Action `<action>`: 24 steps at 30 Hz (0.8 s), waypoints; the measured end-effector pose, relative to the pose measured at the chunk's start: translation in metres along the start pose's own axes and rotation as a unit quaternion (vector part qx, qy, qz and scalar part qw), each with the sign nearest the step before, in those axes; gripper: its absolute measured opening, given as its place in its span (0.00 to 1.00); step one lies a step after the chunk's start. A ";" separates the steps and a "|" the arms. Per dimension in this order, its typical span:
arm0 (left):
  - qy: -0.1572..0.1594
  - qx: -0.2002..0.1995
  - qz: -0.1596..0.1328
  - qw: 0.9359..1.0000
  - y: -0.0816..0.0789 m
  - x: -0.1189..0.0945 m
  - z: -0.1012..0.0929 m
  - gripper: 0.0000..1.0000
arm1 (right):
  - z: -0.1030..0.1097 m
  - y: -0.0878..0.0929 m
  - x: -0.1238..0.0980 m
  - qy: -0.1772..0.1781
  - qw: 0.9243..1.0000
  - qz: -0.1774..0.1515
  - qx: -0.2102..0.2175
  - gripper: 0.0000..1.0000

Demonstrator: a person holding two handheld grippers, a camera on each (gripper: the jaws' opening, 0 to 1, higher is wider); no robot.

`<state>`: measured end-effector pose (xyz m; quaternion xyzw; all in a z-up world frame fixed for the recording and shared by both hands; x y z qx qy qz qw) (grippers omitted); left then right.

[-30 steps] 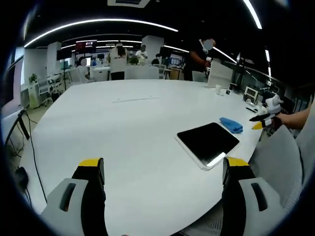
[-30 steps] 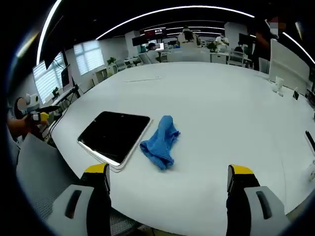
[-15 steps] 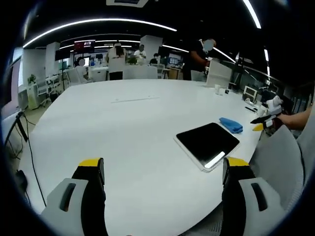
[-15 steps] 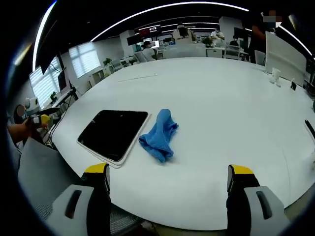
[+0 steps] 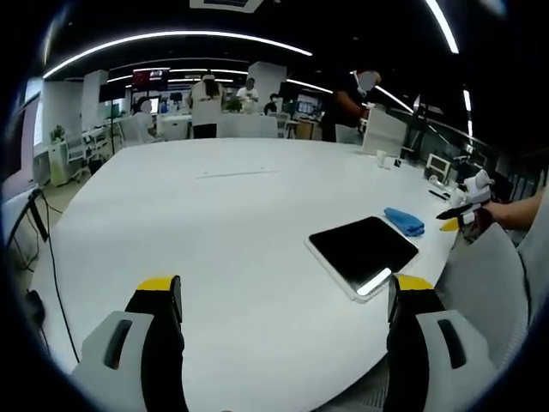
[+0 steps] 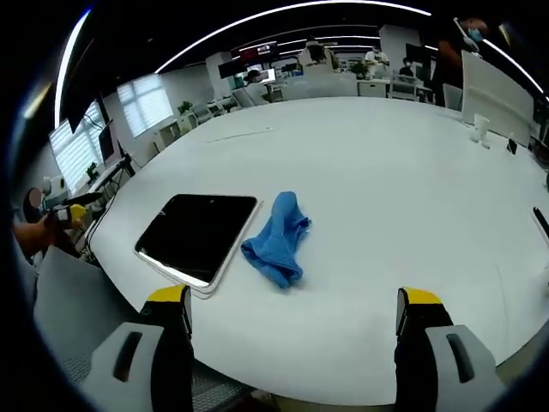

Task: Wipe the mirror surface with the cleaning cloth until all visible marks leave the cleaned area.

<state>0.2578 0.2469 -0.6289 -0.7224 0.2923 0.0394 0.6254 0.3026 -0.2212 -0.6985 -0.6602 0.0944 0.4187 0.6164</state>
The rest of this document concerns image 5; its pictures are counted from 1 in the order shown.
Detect small white monitor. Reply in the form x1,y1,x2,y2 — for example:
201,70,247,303
426,153,451,178

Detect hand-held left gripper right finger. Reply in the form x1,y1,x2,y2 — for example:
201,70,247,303
386,274,504,412

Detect blue cleaning cloth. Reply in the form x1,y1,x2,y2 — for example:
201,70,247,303
383,207,425,238

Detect wall screen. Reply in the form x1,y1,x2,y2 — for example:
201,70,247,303
132,67,171,91

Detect black cable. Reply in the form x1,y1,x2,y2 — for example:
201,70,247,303
25,188,82,366

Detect white cabinet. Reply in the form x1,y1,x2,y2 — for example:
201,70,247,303
47,141,69,187

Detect white office chair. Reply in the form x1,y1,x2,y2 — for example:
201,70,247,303
432,222,531,370

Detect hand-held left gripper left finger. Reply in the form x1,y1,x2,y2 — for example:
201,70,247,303
70,275,190,412

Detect white upright board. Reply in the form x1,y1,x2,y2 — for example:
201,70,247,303
359,106,407,158

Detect black tablet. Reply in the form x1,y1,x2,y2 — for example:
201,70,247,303
305,215,420,301

